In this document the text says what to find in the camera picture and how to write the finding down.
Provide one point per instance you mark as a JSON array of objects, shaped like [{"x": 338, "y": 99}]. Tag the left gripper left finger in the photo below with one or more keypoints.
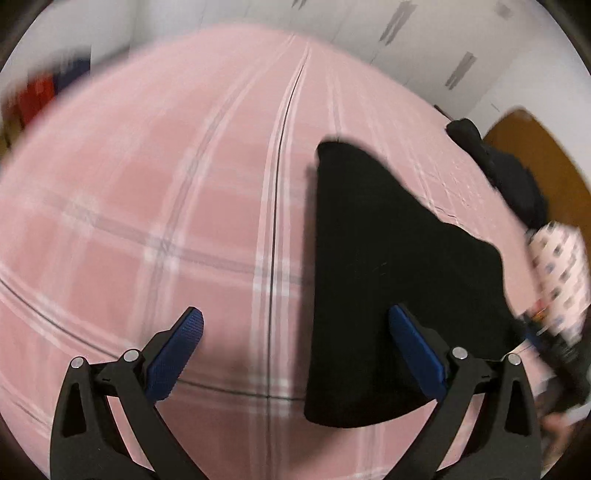
[{"x": 85, "y": 440}]

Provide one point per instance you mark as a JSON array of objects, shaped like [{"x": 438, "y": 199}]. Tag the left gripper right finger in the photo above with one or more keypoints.
[{"x": 484, "y": 425}]

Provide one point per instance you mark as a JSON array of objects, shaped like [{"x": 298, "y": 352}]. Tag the black clothes pile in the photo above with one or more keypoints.
[{"x": 505, "y": 173}]

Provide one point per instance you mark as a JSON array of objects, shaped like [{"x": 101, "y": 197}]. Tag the navy gift bag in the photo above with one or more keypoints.
[{"x": 69, "y": 67}]

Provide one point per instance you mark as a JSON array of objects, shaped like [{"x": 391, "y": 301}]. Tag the heart pattern pillow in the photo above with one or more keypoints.
[{"x": 559, "y": 259}]

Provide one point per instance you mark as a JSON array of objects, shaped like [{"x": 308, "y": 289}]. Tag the red gift bag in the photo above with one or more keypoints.
[{"x": 29, "y": 99}]

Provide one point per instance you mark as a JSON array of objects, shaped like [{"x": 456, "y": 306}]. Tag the black pants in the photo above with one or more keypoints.
[{"x": 377, "y": 246}]

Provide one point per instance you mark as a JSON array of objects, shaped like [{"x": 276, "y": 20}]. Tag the pink plaid bed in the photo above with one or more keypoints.
[{"x": 184, "y": 176}]

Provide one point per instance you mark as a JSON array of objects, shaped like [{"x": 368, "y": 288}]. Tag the wooden headboard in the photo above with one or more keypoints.
[{"x": 522, "y": 135}]

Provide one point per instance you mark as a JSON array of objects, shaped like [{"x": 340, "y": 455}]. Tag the white wardrobe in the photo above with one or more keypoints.
[{"x": 450, "y": 53}]

